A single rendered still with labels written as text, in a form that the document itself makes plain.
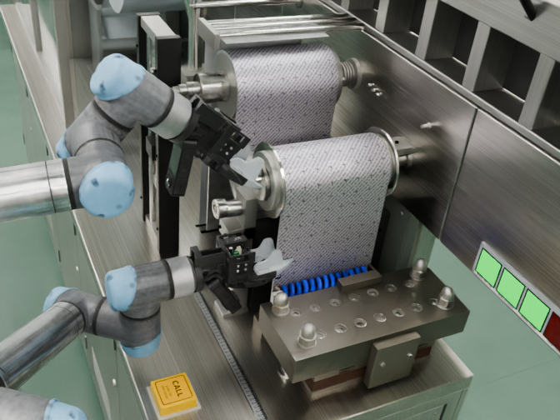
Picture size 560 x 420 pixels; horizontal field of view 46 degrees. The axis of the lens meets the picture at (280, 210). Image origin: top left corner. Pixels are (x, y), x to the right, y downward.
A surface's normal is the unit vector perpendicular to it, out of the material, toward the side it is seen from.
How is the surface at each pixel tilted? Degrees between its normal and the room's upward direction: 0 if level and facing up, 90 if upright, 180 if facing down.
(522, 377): 0
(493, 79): 90
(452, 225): 90
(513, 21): 90
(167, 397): 0
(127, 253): 0
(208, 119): 90
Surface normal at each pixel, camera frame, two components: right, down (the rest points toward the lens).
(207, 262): 0.42, 0.55
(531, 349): 0.10, -0.82
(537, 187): -0.90, 0.17
